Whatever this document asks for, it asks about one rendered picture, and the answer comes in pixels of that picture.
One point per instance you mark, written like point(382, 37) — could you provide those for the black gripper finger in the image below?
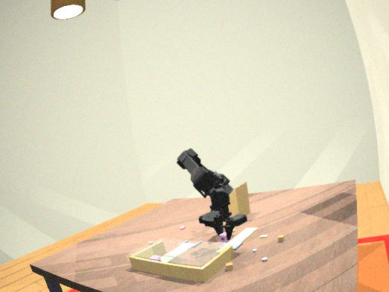
point(219, 228)
point(229, 230)

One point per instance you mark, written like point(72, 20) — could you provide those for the pink labelled cube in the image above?
point(223, 237)

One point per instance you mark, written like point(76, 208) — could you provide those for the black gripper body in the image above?
point(236, 220)

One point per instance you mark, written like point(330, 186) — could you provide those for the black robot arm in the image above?
point(211, 183)

